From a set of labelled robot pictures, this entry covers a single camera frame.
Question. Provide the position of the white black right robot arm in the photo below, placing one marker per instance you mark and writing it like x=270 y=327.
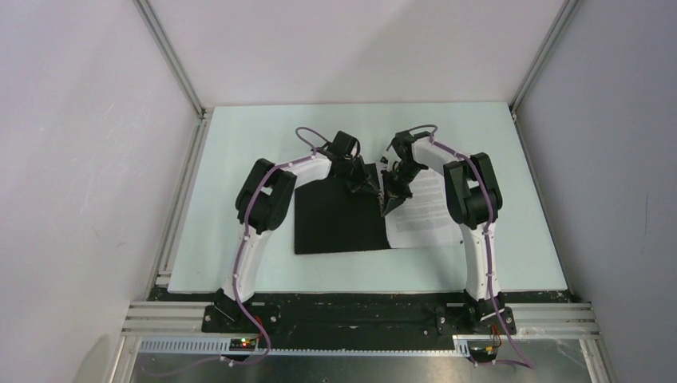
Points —
x=472 y=198

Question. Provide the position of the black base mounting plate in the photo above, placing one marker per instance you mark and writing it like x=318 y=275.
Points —
x=359 y=322

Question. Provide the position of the aluminium corner post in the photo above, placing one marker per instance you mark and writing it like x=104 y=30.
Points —
x=154 y=25
x=555 y=32

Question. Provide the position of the white text-printed paper sheet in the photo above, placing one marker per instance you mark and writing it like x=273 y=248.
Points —
x=423 y=220

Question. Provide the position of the red and black folder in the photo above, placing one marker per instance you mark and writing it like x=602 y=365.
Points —
x=328 y=218

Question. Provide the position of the left aluminium corner post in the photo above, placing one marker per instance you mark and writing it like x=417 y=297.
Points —
x=154 y=25

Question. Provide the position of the aluminium front frame rail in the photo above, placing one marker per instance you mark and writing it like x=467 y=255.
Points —
x=166 y=342

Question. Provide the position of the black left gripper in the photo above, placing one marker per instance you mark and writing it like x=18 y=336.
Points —
x=368 y=187

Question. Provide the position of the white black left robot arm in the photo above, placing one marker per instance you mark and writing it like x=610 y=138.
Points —
x=262 y=206

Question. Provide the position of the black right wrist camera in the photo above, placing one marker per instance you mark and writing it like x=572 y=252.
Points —
x=403 y=141

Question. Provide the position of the left controller board with leds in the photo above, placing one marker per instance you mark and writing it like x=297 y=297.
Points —
x=243 y=344

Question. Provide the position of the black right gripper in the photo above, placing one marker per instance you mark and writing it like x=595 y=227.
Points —
x=395 y=196

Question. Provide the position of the right controller board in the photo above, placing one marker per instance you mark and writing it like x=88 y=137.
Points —
x=482 y=355

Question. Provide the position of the right aluminium corner post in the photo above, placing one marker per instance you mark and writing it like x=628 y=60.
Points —
x=555 y=32

